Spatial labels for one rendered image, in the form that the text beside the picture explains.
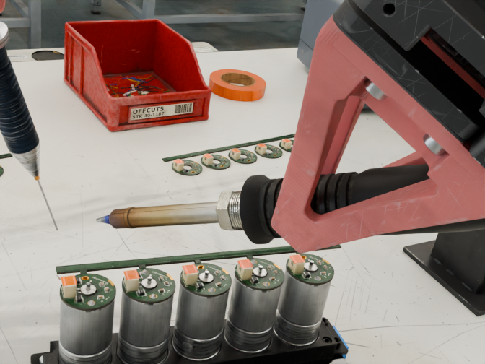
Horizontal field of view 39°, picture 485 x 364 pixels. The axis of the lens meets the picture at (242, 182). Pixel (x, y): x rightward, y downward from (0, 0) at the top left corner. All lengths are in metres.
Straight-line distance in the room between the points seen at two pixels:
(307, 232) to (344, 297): 0.23
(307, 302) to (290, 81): 0.45
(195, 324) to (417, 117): 0.19
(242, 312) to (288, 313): 0.03
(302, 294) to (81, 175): 0.24
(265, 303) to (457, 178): 0.18
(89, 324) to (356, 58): 0.19
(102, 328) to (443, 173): 0.19
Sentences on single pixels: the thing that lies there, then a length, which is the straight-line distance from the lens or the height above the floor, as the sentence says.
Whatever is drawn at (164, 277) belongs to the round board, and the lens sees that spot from 0.33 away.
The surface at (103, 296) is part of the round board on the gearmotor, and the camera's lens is 0.32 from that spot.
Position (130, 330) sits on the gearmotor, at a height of 0.79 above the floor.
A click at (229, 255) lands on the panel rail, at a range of 0.35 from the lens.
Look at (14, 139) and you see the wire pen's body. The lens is 0.24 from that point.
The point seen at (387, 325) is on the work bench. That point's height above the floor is 0.75.
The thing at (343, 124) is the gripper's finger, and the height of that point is 0.92.
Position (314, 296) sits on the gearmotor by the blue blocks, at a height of 0.80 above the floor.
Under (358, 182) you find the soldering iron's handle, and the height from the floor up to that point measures 0.91.
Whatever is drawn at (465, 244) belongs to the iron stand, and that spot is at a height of 0.78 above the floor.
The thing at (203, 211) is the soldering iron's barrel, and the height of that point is 0.88.
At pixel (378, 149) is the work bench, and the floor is 0.75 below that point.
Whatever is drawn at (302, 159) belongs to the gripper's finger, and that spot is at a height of 0.92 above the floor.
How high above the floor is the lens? 1.01
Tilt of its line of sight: 29 degrees down
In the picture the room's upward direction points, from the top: 10 degrees clockwise
